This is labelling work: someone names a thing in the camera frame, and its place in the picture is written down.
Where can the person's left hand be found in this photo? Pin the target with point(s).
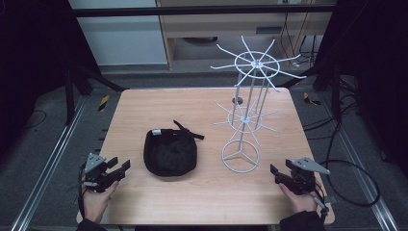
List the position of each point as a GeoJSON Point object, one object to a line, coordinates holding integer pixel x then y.
{"type": "Point", "coordinates": [96, 203]}

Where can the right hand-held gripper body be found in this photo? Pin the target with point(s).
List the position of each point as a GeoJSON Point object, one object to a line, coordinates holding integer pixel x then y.
{"type": "Point", "coordinates": [303, 179]}

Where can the black horizontal frame bar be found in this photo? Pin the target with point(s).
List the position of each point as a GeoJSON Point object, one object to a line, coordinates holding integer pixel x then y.
{"type": "Point", "coordinates": [192, 10]}

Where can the black curtain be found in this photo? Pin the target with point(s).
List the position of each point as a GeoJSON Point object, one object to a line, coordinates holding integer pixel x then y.
{"type": "Point", "coordinates": [29, 64]}
{"type": "Point", "coordinates": [375, 70]}

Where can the white cabinet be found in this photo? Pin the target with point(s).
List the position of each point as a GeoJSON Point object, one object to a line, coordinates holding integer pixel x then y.
{"type": "Point", "coordinates": [122, 38]}

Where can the person's right hand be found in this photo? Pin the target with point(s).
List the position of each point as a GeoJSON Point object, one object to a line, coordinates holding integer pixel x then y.
{"type": "Point", "coordinates": [301, 202]}

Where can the aluminium floor rail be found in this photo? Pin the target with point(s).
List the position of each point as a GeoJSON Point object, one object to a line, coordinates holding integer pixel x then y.
{"type": "Point", "coordinates": [362, 166]}
{"type": "Point", "coordinates": [48, 163]}

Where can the black cap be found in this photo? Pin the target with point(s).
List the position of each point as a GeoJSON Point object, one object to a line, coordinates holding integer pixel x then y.
{"type": "Point", "coordinates": [170, 152]}

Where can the yellow black striped tape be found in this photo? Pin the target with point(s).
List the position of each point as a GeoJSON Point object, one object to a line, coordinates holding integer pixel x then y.
{"type": "Point", "coordinates": [309, 98]}
{"type": "Point", "coordinates": [103, 103]}

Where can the black metal stand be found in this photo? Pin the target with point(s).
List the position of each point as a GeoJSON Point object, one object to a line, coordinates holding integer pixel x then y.
{"type": "Point", "coordinates": [335, 93]}
{"type": "Point", "coordinates": [69, 93]}

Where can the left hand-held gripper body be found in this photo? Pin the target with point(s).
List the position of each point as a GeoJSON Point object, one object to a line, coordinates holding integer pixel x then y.
{"type": "Point", "coordinates": [96, 175]}

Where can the wooden desk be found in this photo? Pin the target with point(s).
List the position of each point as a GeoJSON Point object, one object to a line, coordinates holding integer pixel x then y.
{"type": "Point", "coordinates": [224, 25]}

